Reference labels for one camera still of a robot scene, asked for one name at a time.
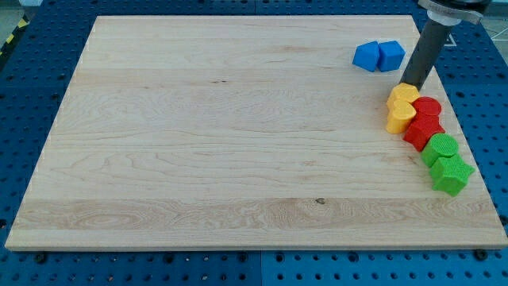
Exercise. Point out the red cylinder block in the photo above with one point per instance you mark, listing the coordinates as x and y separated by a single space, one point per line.
427 106

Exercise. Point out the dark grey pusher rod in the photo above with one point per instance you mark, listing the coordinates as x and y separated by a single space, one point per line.
432 39

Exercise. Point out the green cylinder block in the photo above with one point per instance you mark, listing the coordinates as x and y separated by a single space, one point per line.
439 145

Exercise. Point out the red star block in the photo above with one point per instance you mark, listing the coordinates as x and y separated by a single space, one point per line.
421 129

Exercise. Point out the yellow heart block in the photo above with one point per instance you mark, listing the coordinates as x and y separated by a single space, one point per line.
400 115

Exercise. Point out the blue cube block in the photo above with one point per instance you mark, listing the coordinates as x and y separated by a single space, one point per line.
391 55

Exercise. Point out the light wooden board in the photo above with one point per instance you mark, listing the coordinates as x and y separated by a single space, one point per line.
242 132

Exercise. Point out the green star block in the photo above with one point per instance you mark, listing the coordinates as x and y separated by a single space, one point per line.
450 174

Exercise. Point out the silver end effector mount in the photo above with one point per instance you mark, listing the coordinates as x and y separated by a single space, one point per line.
453 12

